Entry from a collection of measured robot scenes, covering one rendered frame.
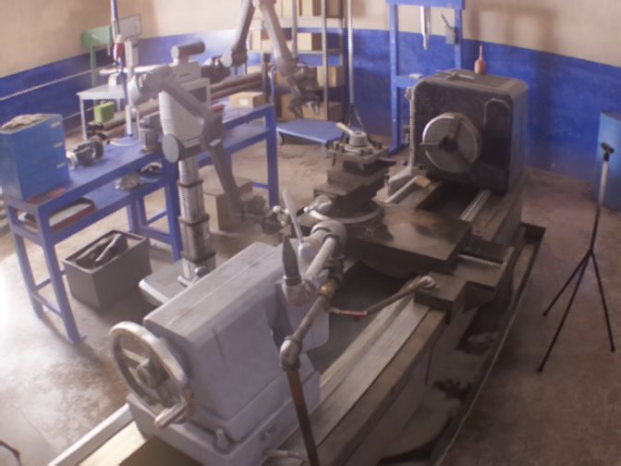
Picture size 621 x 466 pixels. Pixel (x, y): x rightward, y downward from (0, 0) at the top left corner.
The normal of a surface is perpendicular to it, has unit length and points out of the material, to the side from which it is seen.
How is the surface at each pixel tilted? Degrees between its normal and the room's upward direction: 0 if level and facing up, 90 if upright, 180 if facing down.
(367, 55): 90
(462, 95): 90
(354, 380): 0
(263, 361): 70
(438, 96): 90
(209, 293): 0
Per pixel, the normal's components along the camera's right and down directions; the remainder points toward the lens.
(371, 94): -0.52, 0.40
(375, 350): -0.03, -0.89
